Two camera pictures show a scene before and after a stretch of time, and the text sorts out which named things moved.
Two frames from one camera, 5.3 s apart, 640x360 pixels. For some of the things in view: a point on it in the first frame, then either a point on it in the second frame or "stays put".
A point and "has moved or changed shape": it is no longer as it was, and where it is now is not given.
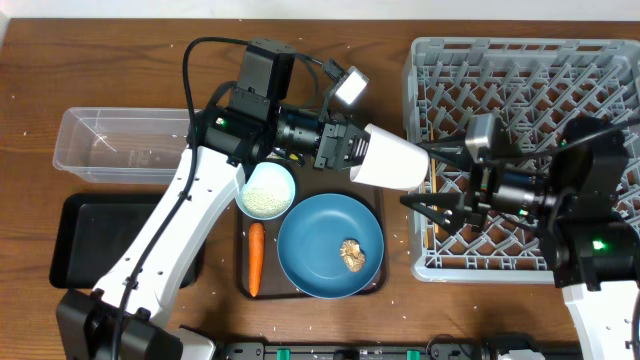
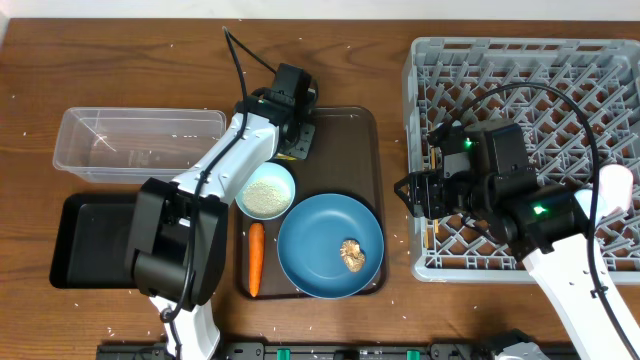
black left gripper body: [329, 143] → [303, 141]
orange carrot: [256, 247] stays put
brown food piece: [352, 255] stays put
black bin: [93, 231] stays put
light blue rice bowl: [267, 193] stays put
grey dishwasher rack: [536, 89] stays put
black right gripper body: [482, 189] → [441, 197]
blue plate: [310, 240] stays put
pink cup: [391, 161] has moved or changed shape
